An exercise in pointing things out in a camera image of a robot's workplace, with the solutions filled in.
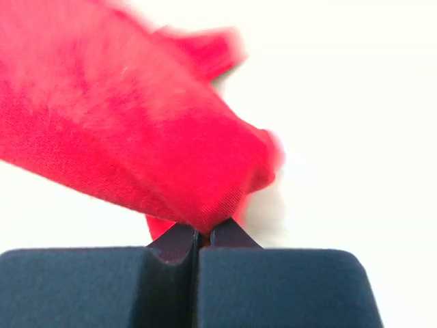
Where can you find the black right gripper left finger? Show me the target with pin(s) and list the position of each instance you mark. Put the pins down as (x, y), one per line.
(147, 286)

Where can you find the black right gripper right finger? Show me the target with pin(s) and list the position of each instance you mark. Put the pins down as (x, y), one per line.
(241, 284)

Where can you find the red t-shirt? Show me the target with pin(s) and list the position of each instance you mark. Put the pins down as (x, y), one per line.
(97, 101)

